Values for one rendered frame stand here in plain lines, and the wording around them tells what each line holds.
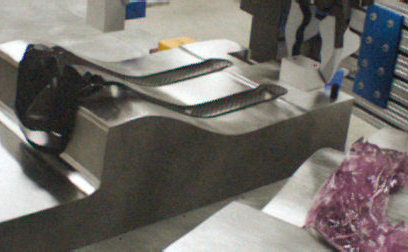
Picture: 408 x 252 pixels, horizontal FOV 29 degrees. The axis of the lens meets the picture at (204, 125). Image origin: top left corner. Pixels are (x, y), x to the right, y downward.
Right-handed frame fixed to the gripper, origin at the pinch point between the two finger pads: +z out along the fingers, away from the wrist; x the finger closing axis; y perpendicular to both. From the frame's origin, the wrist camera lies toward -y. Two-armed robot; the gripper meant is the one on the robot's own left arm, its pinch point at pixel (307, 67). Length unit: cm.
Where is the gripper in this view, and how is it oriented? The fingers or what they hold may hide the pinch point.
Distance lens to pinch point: 104.1
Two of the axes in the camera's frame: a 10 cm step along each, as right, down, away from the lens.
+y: 7.8, -2.0, 6.0
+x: -6.2, -3.8, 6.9
